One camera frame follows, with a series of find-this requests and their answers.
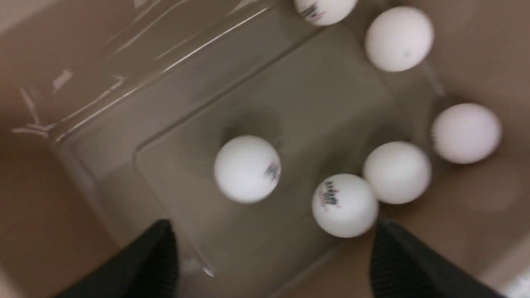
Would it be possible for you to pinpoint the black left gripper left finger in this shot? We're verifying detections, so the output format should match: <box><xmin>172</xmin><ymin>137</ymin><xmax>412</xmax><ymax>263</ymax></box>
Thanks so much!
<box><xmin>57</xmin><ymin>219</ymin><xmax>179</xmax><ymax>298</ymax></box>

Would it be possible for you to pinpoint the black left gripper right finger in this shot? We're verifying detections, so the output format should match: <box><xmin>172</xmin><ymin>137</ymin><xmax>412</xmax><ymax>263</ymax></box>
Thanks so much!
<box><xmin>370</xmin><ymin>219</ymin><xmax>501</xmax><ymax>298</ymax></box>

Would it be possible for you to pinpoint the white ping-pong ball with mark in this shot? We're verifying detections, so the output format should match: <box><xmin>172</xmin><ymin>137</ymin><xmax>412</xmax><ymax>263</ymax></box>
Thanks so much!
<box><xmin>293</xmin><ymin>0</ymin><xmax>358</xmax><ymax>26</ymax></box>

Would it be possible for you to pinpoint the olive green plastic bin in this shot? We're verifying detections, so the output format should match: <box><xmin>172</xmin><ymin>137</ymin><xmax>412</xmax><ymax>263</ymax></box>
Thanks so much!
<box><xmin>1</xmin><ymin>0</ymin><xmax>529</xmax><ymax>298</ymax></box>

